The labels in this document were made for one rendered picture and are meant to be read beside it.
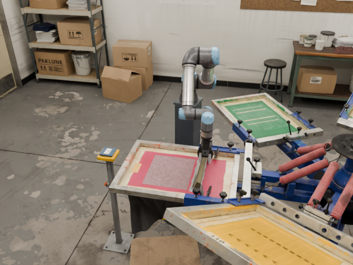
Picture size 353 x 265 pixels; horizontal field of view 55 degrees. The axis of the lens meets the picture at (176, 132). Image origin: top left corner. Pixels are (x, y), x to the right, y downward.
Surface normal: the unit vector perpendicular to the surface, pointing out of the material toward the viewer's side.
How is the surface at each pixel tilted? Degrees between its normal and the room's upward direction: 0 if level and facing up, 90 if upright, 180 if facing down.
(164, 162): 0
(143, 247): 0
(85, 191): 0
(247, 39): 90
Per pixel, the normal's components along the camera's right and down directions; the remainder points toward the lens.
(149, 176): 0.00, -0.86
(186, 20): -0.21, 0.50
